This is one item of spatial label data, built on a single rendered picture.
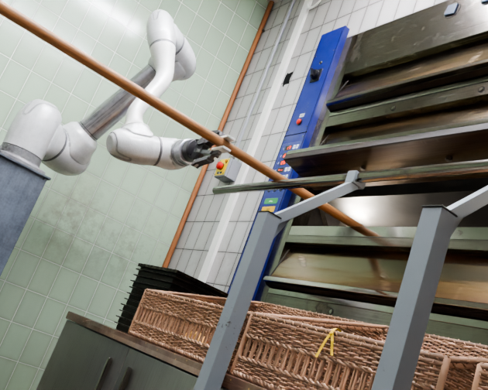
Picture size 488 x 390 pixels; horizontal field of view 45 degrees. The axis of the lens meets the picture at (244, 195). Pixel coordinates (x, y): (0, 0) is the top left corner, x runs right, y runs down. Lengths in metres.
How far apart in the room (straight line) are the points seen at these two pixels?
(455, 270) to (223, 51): 2.02
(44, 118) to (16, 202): 0.33
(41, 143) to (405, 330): 1.67
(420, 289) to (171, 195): 2.21
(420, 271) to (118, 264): 2.12
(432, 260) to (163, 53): 1.52
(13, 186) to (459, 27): 1.68
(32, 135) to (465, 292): 1.56
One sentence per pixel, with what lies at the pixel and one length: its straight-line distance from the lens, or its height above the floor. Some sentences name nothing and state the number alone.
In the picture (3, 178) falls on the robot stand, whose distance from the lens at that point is 2.23.
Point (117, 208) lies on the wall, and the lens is 2.92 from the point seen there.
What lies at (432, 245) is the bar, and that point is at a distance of 0.99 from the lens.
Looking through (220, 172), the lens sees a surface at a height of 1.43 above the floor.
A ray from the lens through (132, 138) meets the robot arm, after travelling 1.94.
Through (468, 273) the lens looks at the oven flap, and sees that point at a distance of 1.72.
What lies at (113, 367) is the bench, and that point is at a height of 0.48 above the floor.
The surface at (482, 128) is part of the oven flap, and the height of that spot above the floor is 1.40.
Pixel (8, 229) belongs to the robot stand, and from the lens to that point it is 2.24.
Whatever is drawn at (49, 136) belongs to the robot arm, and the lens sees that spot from 2.33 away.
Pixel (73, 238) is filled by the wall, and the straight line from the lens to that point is 2.85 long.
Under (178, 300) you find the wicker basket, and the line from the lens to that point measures 1.75.
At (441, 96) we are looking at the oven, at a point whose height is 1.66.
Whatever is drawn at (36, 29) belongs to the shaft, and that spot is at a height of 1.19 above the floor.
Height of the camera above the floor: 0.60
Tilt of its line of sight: 16 degrees up
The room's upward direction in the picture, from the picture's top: 21 degrees clockwise
